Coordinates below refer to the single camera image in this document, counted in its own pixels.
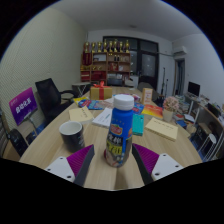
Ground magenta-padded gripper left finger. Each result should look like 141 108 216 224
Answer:
44 144 96 187

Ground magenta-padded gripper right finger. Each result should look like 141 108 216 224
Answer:
131 143 184 186

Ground pale yellow envelope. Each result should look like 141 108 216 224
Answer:
68 105 95 125

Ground teal notebook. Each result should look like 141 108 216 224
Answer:
131 113 145 137

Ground pale yellow book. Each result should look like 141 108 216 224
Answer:
144 116 179 142

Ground black mug white inside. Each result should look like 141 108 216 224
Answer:
58 120 86 154

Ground wooden shelf unit with trophies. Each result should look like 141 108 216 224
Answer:
79 39 132 84

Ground colourful blue magazine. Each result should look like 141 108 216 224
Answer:
77 98 114 111

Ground white air conditioner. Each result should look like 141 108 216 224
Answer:
172 45 189 58

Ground pink flowers in white pot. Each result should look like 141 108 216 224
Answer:
162 96 180 123

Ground computer monitor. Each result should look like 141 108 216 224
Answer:
187 81 201 98

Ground black office chair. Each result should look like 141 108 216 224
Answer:
34 77 80 124

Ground white stool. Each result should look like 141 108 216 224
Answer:
199 133 218 162

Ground orange yellow brochure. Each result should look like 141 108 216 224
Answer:
141 103 164 120

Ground black swivel chair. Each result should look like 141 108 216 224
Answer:
7 128 30 158

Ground yellow gift box red ribbon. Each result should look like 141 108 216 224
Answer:
89 81 114 101

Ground blue drink bottle white cap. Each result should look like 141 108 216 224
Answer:
105 93 135 168

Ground purple sign board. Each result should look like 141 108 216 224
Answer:
8 87 39 127

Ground white booklet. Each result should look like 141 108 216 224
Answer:
91 107 113 129

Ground small orange standing box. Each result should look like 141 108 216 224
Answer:
141 87 154 105

